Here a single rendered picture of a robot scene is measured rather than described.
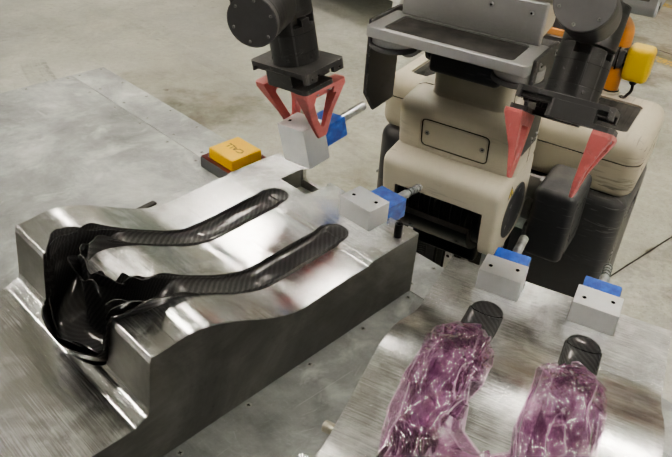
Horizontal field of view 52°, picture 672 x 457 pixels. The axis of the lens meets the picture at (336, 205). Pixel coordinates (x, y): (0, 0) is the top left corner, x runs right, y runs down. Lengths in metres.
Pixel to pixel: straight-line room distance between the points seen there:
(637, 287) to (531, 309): 1.62
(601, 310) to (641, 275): 1.68
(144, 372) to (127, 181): 0.52
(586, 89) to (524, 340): 0.27
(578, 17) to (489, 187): 0.50
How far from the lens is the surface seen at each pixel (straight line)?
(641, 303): 2.37
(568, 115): 0.75
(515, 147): 0.77
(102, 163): 1.17
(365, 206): 0.84
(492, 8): 1.06
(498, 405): 0.66
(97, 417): 0.69
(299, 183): 0.97
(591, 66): 0.77
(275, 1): 0.74
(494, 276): 0.82
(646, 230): 2.74
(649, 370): 0.81
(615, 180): 1.41
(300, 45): 0.82
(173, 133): 1.25
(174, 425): 0.70
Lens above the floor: 1.37
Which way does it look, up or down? 33 degrees down
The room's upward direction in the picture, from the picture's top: 4 degrees clockwise
